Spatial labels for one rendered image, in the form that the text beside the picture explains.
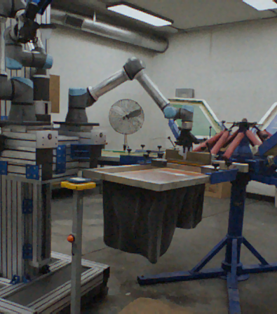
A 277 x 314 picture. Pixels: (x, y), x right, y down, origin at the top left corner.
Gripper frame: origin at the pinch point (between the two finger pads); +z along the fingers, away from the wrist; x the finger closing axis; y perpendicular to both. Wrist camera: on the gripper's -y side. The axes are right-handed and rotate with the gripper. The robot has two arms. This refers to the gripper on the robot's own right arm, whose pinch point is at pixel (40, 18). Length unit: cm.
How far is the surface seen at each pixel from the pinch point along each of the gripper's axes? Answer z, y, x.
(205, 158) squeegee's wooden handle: -13, 44, -124
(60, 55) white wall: -436, -84, -205
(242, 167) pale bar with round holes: 0, 46, -145
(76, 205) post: -23, 80, -41
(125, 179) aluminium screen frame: -10, 62, -61
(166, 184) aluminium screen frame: 12, 60, -71
